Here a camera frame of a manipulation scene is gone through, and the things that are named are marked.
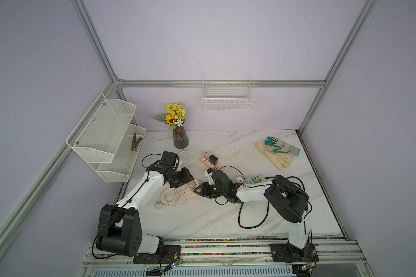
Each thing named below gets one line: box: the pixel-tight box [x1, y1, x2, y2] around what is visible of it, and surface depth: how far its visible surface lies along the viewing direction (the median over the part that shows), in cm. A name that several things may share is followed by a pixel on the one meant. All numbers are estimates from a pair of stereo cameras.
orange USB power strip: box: [200, 156, 224, 172], surface depth 103 cm
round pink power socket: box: [182, 178, 201, 198], surface depth 88 cm
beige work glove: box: [255, 140, 293, 171], surface depth 110 cm
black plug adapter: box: [209, 154, 219, 166], surface depth 100 cm
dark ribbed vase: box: [173, 125, 189, 149], surface depth 112 cm
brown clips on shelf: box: [130, 131, 143, 152], surface depth 98 cm
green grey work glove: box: [264, 136, 301, 157], surface depth 114 cm
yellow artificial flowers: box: [153, 102, 188, 130], surface depth 95 cm
